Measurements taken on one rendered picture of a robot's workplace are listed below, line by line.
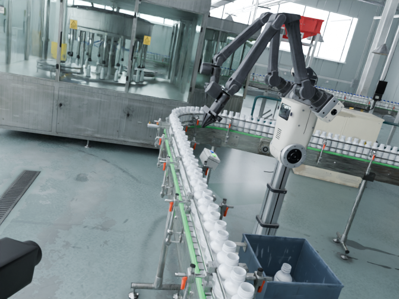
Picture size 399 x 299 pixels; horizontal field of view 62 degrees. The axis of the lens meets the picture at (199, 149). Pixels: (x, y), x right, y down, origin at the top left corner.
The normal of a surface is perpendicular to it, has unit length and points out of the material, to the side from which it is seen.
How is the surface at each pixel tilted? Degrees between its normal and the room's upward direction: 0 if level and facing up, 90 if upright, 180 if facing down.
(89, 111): 90
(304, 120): 90
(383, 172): 90
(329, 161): 90
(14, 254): 12
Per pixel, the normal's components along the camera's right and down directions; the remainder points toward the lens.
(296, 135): 0.12, 0.49
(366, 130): -0.14, 0.27
